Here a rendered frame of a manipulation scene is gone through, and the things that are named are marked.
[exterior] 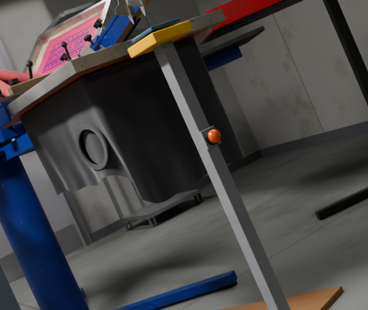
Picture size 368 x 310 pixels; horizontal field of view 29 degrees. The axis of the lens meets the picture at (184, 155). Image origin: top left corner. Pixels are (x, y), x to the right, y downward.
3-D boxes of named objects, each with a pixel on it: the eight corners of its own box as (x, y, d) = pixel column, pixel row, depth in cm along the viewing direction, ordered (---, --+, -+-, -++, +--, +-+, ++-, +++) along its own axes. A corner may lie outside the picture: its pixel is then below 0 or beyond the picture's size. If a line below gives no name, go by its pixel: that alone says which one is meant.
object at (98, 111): (249, 157, 231) (196, 34, 229) (144, 213, 204) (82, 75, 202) (244, 158, 233) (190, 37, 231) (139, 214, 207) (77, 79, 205)
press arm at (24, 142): (141, 89, 227) (134, 72, 227) (127, 95, 224) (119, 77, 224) (4, 163, 327) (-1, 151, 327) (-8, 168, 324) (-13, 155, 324)
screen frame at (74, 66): (226, 19, 226) (221, 8, 225) (76, 72, 191) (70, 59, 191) (109, 88, 289) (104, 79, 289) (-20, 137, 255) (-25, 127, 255)
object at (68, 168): (152, 181, 211) (102, 69, 209) (130, 192, 206) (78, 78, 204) (84, 203, 248) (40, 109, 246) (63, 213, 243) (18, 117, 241)
